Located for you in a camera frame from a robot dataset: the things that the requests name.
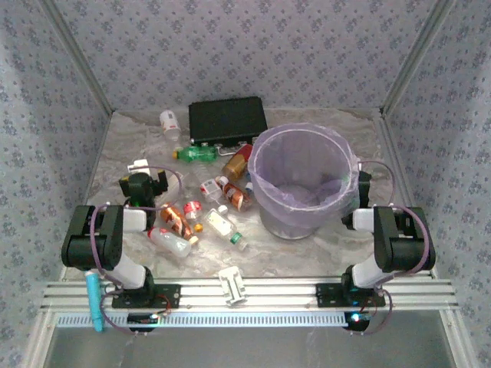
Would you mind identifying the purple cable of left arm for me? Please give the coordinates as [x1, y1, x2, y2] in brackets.
[90, 165, 185, 337]

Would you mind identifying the copper orange label bottle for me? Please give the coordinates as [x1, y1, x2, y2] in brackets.
[159, 202, 200, 246]

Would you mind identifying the small controller board with LED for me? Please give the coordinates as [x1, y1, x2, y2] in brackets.
[127, 312, 160, 333]
[344, 310, 371, 333]

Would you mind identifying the amber bottle with red cap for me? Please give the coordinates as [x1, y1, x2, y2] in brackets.
[221, 143, 255, 181]

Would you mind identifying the black hard case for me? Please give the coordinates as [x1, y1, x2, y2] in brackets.
[187, 95, 269, 149]

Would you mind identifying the purple plastic bin liner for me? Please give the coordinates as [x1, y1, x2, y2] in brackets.
[247, 122, 361, 215]

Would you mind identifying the white plastic bracket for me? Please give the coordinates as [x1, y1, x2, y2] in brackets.
[217, 267, 247, 307]

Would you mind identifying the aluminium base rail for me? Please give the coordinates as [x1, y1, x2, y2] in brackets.
[40, 278, 460, 311]

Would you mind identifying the aluminium side rail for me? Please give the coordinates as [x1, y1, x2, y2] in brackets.
[377, 113, 440, 279]

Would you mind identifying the clear bottle red white label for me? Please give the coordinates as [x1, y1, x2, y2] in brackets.
[199, 178, 229, 215]

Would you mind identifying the white bottle with red label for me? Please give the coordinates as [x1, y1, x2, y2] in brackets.
[159, 109, 182, 142]

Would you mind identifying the slotted grey cable duct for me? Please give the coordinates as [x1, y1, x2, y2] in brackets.
[55, 312, 352, 329]

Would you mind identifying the green plastic bottle yellow cap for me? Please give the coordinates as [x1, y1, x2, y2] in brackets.
[171, 145, 219, 164]

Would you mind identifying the grey metal mesh bin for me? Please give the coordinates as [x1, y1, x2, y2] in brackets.
[249, 122, 360, 241]

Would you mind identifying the small bottle with red label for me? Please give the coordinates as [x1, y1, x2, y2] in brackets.
[183, 199, 203, 222]

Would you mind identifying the brown label bottle red cap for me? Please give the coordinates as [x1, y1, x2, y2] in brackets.
[214, 175, 254, 212]

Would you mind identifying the light blue tool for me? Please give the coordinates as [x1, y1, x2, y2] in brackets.
[84, 270, 105, 334]

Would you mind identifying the clear bottle green cap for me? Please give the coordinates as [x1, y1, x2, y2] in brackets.
[204, 209, 249, 251]

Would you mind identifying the aluminium corner post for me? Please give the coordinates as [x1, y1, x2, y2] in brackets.
[379, 0, 456, 116]
[40, 0, 116, 116]

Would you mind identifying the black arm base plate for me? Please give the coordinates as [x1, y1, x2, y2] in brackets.
[111, 283, 182, 310]
[315, 282, 387, 309]

